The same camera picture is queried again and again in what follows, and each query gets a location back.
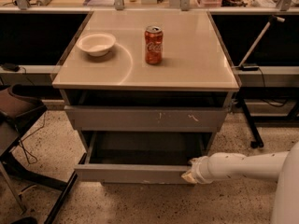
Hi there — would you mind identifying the black office chair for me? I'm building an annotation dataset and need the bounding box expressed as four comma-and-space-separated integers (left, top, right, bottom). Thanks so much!
0, 86, 78, 224

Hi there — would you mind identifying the grey drawer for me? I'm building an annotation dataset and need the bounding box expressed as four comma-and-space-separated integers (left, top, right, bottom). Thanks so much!
75, 132, 214, 185
64, 105, 227, 133

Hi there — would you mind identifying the black table leg right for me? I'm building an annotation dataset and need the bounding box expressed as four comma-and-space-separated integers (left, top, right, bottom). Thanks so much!
239, 98, 263, 148

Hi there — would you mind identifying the grey top drawer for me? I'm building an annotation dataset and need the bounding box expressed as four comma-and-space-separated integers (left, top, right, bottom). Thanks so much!
64, 105, 227, 133

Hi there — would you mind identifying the black floor cable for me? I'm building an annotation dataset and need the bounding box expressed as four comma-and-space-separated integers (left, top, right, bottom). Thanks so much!
17, 112, 46, 165

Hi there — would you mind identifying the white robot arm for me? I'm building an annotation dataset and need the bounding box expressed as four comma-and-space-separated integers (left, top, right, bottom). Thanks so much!
181, 143, 299, 224

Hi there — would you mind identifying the white bowl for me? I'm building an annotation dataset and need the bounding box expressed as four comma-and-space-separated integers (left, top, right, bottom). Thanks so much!
77, 33, 116, 57

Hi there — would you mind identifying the black power adapter right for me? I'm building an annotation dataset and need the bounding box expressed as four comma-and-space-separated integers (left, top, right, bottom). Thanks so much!
240, 63, 259, 71

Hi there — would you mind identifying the black power adapter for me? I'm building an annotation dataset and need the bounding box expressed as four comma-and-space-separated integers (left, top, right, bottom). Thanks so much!
240, 63, 259, 71
1, 63, 20, 72

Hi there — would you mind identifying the black power adapter left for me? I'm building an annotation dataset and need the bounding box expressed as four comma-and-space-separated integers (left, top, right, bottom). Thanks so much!
1, 63, 20, 72

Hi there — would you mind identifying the red soda can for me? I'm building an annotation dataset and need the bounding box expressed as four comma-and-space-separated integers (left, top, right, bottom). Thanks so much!
144, 25, 164, 64

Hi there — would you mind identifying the grey drawer cabinet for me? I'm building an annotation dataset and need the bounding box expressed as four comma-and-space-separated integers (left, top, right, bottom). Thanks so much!
51, 9, 241, 186

